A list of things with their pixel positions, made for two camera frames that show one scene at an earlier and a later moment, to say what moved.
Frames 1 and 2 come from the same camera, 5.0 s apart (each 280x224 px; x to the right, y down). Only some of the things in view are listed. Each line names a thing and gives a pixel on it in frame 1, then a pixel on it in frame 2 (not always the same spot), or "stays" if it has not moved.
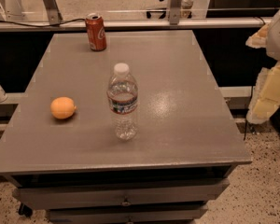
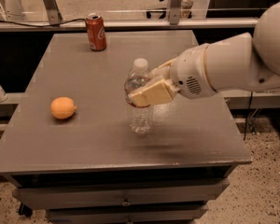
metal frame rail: (56, 22) stays
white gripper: (279, 36) to (189, 70)
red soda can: (96, 31) stays
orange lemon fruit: (63, 107) stays
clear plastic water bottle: (122, 98) to (140, 119)
